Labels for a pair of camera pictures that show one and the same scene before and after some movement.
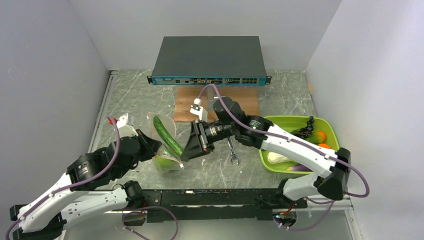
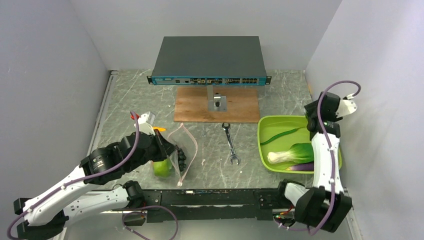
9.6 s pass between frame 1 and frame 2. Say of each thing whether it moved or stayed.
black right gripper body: moved
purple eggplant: stayed
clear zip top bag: moved
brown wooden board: stayed
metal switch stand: stayed
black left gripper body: stayed
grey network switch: stayed
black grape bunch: moved
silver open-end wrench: stayed
